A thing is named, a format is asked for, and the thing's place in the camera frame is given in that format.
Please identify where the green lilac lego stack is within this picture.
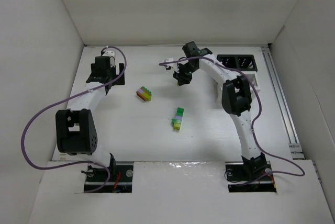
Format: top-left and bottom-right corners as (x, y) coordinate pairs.
(171, 107), (184, 131)

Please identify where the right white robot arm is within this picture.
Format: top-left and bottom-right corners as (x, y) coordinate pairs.
(169, 41), (267, 181)

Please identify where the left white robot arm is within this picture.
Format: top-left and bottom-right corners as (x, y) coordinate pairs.
(55, 55), (125, 175)

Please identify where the orange green lego stack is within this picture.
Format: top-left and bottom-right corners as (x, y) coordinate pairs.
(136, 86), (152, 102)

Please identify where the black slotted container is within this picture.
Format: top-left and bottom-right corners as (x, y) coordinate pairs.
(217, 54), (258, 72)

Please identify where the white slotted container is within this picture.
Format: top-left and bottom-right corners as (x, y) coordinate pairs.
(215, 73), (261, 103)

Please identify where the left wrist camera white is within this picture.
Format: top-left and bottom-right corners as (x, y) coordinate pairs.
(101, 49), (116, 66)

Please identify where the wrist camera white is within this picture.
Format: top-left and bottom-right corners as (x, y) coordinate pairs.
(101, 49), (116, 66)
(163, 58), (175, 70)

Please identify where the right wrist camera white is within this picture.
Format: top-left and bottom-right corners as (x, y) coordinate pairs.
(163, 58), (175, 70)

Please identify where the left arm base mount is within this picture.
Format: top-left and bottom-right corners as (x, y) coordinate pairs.
(81, 162), (134, 194)

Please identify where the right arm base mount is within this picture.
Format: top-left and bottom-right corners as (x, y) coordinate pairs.
(224, 162), (277, 193)

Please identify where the aluminium rail right side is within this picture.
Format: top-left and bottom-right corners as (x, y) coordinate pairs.
(261, 46), (305, 160)

